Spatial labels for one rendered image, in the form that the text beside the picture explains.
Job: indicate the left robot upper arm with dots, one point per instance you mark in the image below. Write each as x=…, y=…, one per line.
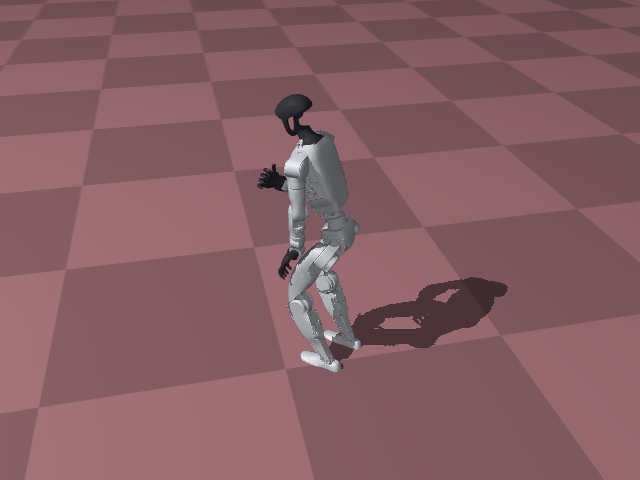
x=296, y=170

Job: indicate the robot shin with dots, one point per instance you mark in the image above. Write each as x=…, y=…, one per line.
x=309, y=325
x=335, y=303

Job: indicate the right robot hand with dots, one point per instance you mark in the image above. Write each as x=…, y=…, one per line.
x=271, y=179

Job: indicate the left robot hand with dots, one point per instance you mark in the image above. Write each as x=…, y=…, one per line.
x=292, y=255

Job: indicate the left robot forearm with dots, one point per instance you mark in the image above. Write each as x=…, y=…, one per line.
x=297, y=235

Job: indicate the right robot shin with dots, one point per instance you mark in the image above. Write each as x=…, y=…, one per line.
x=335, y=303

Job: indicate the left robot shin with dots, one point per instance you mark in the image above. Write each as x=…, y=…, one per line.
x=309, y=325

